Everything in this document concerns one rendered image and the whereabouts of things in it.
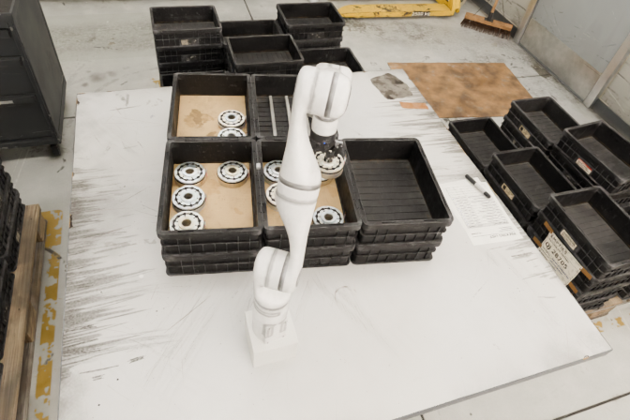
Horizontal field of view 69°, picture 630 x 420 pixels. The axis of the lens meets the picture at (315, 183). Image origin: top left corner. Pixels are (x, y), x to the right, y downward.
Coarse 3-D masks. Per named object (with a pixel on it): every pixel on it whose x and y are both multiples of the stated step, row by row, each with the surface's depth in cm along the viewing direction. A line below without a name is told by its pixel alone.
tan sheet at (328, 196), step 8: (264, 184) 158; (328, 184) 161; (320, 192) 158; (328, 192) 158; (336, 192) 159; (320, 200) 155; (328, 200) 156; (336, 200) 156; (272, 216) 148; (272, 224) 146; (280, 224) 146
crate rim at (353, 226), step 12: (348, 180) 151; (264, 192) 142; (264, 204) 140; (264, 216) 135; (360, 216) 139; (264, 228) 132; (276, 228) 133; (312, 228) 134; (324, 228) 135; (336, 228) 136; (348, 228) 137; (360, 228) 139
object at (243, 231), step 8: (168, 144) 151; (256, 144) 156; (168, 152) 149; (256, 152) 154; (168, 160) 146; (256, 160) 151; (256, 168) 148; (256, 176) 148; (256, 184) 145; (160, 192) 137; (256, 192) 141; (160, 200) 135; (256, 200) 139; (160, 208) 133; (160, 216) 132; (160, 224) 129; (160, 232) 127; (168, 232) 127; (176, 232) 127; (184, 232) 128; (192, 232) 128; (200, 232) 128; (208, 232) 129; (216, 232) 129; (224, 232) 130; (232, 232) 130; (240, 232) 131; (248, 232) 131; (256, 232) 132
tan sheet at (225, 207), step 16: (208, 176) 157; (208, 192) 152; (224, 192) 153; (240, 192) 154; (208, 208) 147; (224, 208) 148; (240, 208) 149; (208, 224) 143; (224, 224) 144; (240, 224) 144
